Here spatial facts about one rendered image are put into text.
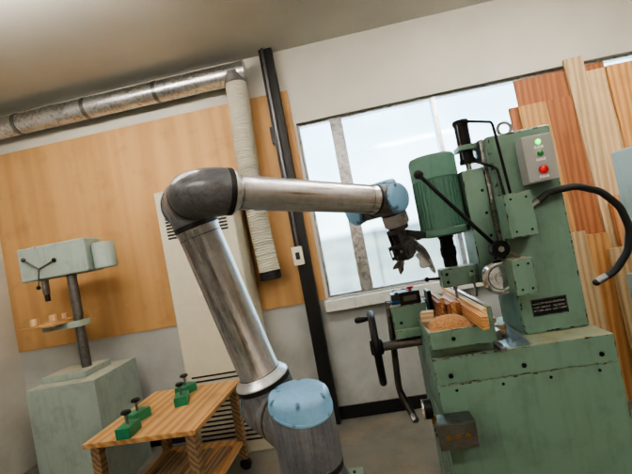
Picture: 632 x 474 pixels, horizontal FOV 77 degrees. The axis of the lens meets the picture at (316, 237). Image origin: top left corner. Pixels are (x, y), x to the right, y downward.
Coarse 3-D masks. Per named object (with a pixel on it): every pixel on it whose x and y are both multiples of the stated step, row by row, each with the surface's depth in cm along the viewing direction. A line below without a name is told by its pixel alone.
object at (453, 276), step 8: (464, 264) 153; (472, 264) 149; (440, 272) 150; (448, 272) 149; (456, 272) 149; (464, 272) 149; (440, 280) 153; (448, 280) 149; (456, 280) 149; (464, 280) 149; (456, 288) 151
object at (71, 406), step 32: (32, 256) 256; (64, 256) 254; (96, 256) 255; (32, 320) 253; (64, 320) 258; (64, 384) 240; (96, 384) 238; (128, 384) 270; (32, 416) 239; (64, 416) 237; (96, 416) 236; (64, 448) 237; (128, 448) 257
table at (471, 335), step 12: (420, 324) 146; (492, 324) 126; (396, 336) 150; (408, 336) 150; (432, 336) 128; (444, 336) 128; (456, 336) 128; (468, 336) 127; (480, 336) 127; (492, 336) 126; (432, 348) 128; (444, 348) 128
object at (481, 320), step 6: (450, 294) 166; (462, 306) 142; (468, 306) 139; (462, 312) 144; (468, 312) 134; (474, 312) 128; (480, 312) 126; (468, 318) 136; (474, 318) 128; (480, 318) 121; (486, 318) 120; (480, 324) 123; (486, 324) 120
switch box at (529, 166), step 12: (516, 144) 138; (528, 144) 133; (540, 144) 133; (552, 144) 133; (528, 156) 133; (552, 156) 132; (528, 168) 133; (552, 168) 132; (528, 180) 134; (540, 180) 133; (552, 180) 135
